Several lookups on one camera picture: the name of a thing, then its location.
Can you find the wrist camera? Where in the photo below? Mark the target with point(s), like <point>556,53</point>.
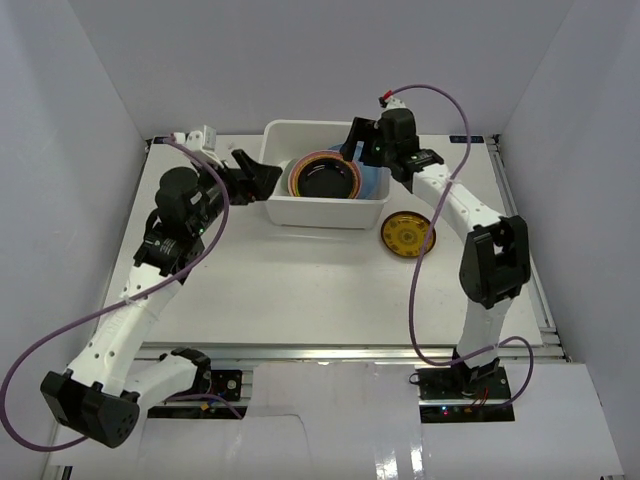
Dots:
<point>200,142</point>
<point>388,101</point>

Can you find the white plastic bin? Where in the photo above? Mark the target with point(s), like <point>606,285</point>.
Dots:
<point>284,140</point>

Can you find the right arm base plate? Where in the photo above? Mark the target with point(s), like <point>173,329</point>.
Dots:
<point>442,400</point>

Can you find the brown gold patterned plate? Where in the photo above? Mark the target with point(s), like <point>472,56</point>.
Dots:
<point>403,233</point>

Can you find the right blue corner label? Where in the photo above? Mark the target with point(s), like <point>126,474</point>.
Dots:
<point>463,139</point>

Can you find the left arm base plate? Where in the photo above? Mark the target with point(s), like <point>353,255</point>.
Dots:
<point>213,388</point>

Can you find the blue round plate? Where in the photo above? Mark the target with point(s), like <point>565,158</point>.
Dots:
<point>366,179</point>

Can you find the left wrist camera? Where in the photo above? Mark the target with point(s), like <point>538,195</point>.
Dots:
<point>200,142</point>

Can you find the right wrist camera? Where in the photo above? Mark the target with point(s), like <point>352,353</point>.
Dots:
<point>388,101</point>

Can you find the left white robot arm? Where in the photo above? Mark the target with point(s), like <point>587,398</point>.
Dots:
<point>97,396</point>

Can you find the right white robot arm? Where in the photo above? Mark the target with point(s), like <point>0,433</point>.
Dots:
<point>495,262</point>

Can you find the teal rectangular divided plate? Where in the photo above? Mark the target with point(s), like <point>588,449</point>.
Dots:
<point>286,167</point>

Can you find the pink round plate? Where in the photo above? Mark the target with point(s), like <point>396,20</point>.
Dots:
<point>295,170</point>

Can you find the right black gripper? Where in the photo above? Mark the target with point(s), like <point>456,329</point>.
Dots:
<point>361,129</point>

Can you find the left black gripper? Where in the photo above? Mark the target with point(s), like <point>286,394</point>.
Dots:
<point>240,181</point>

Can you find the black round plate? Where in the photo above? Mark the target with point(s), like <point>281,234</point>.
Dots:
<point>327,179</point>

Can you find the orange woven round plate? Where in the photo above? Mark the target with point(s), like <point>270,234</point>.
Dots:
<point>355,175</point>

